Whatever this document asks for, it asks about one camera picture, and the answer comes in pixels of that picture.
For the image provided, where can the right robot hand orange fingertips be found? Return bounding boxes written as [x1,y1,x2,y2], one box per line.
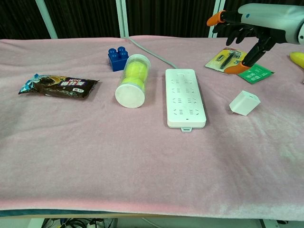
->
[206,3,299,75]

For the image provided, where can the white charger cube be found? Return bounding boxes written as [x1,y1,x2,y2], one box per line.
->
[229,90,261,116]

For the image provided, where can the white power strip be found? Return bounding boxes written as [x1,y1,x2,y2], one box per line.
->
[165,68,207,133]

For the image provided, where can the blue toy brick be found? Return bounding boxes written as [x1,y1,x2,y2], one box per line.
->
[107,46,130,72]

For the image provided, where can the yellow banana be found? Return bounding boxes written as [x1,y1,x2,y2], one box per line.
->
[289,51,304,69]

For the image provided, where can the green sachet packet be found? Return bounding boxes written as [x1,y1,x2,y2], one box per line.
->
[237,63,275,85]

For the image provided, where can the yellow razor blister pack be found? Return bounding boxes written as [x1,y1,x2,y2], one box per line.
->
[205,47,249,76]

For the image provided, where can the yellow tennis ball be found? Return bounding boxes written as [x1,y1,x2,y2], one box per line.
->
[121,77,145,90]
[127,62,148,79]

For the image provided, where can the clear tennis ball tube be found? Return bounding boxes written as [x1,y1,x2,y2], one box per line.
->
[114,54,152,109]

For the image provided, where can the black curtain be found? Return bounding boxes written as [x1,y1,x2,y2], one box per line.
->
[0,0,304,40]

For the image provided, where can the pink table cloth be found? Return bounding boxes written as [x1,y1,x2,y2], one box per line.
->
[0,35,304,221]

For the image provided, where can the brown chocolate snack packet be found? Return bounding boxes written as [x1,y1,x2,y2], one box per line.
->
[18,73,101,100]

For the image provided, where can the grey power strip cable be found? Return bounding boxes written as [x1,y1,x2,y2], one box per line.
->
[122,37,178,70]

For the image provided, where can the double white frame post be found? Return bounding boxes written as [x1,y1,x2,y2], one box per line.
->
[115,0,130,38]

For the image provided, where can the slanted white frame post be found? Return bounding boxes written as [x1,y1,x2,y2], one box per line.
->
[35,0,58,39]

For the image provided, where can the tangled floor cables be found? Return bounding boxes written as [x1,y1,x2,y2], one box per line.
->
[42,218,118,228]

